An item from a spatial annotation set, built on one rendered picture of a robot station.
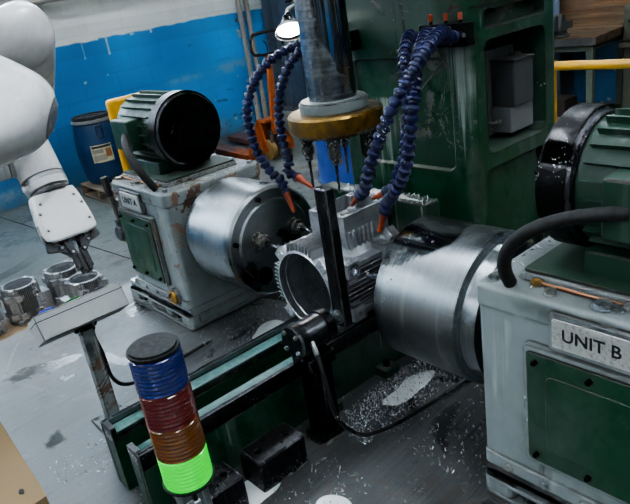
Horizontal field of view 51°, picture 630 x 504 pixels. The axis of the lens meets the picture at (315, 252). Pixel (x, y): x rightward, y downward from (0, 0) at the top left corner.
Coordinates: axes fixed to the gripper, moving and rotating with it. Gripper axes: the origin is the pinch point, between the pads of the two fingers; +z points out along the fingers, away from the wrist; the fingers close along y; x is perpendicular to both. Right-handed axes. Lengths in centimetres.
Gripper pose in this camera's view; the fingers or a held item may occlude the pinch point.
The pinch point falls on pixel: (83, 262)
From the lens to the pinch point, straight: 136.8
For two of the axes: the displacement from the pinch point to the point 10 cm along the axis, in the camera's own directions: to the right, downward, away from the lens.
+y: 7.4, -3.5, 5.7
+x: -5.0, 2.7, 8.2
